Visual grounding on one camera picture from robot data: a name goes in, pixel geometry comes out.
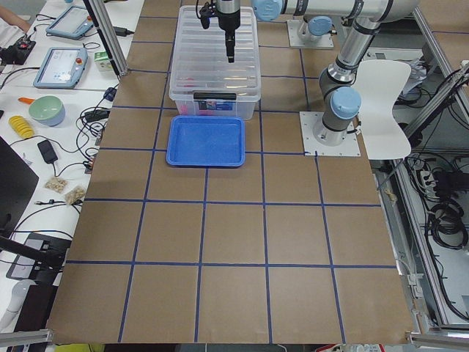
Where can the green white carton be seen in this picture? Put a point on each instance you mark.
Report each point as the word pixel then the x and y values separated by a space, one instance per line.
pixel 102 62

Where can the black power adapter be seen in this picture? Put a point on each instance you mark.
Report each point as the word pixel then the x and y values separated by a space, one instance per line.
pixel 47 152

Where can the clear plastic box lid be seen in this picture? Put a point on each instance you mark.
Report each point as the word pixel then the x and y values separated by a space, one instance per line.
pixel 216 55

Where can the aluminium frame post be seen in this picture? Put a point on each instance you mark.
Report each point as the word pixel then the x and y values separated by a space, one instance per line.
pixel 106 32

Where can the blue teach pendant tablet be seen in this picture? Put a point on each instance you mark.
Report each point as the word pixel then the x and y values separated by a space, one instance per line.
pixel 73 24
pixel 62 68

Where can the bag of nuts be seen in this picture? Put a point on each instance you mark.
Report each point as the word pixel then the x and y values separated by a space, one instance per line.
pixel 56 184
pixel 75 195

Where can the black box latch handle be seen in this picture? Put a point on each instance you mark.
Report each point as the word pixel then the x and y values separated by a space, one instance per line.
pixel 214 96

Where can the green bowl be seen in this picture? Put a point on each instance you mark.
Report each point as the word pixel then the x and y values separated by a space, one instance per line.
pixel 48 110

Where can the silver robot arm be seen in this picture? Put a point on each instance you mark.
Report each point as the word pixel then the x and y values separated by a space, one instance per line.
pixel 337 77
pixel 263 10

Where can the yellow ridged toy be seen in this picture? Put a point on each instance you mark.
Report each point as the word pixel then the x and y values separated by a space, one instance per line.
pixel 21 126

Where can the clear plastic storage box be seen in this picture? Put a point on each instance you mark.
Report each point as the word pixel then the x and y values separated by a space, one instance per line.
pixel 216 106

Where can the blue plastic tray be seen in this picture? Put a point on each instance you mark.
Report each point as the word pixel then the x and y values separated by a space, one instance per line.
pixel 206 141

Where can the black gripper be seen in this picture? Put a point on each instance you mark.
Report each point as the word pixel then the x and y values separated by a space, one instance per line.
pixel 227 21

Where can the white plastic chair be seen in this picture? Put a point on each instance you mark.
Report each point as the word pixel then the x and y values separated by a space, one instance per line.
pixel 379 83

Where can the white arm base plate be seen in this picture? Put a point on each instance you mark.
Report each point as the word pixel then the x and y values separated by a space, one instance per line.
pixel 320 141
pixel 309 34

